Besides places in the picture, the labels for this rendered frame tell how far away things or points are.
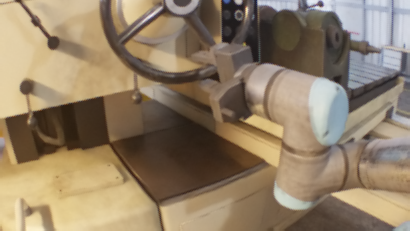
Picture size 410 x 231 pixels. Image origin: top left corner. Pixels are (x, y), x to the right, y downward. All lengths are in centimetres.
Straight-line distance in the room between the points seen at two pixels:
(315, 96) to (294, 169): 12
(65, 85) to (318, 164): 62
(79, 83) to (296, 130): 56
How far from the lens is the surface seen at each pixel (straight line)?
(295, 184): 44
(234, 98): 47
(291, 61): 96
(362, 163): 46
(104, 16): 51
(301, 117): 39
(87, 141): 153
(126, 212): 104
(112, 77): 78
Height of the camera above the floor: 126
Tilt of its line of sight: 18 degrees down
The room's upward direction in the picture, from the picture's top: 1 degrees counter-clockwise
